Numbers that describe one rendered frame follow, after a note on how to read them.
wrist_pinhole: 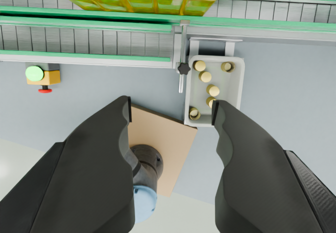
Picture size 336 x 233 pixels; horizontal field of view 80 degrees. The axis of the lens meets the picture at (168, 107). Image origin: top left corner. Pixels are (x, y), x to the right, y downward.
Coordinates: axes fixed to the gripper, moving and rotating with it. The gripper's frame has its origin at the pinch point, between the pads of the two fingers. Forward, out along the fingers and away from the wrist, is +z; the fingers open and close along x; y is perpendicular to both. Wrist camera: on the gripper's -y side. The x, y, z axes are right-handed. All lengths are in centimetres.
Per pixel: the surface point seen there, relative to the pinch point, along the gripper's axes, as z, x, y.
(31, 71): 45, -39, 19
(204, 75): 49, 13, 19
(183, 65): 31.7, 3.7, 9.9
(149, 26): 38.8, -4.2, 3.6
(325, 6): 50, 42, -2
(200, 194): 39, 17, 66
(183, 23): 38.8, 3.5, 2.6
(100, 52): 44.7, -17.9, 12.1
